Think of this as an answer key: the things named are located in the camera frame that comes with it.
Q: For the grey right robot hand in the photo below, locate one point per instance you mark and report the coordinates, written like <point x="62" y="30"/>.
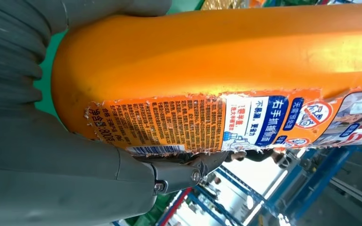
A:
<point x="59" y="181"/>

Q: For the blue metal rack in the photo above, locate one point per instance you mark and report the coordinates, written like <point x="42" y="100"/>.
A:
<point x="312" y="177"/>

